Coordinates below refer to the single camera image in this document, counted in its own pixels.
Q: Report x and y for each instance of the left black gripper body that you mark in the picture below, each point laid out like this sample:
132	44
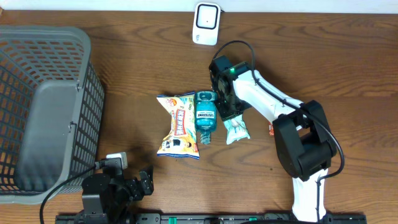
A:
132	190

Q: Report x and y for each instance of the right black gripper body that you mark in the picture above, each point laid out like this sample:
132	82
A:
230	107

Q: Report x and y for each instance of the teal wet wipes pack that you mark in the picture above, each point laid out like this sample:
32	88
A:
236	129

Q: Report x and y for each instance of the teal mouthwash bottle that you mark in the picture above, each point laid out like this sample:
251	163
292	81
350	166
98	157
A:
205	114

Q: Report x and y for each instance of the red chocolate bar wrapper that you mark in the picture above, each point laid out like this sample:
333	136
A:
271	129

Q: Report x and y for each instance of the yellow noodle snack bag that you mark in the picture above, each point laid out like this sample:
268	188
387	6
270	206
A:
181	141

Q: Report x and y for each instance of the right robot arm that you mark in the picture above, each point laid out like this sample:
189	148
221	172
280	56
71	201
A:
305	145

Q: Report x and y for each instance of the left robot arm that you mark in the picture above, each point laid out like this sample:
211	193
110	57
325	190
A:
107	196

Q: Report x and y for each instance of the white barcode scanner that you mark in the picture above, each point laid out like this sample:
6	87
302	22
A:
206	23

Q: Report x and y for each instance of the grey plastic basket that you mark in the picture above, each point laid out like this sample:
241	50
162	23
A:
51	108

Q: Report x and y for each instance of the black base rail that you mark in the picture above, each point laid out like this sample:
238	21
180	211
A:
155	218

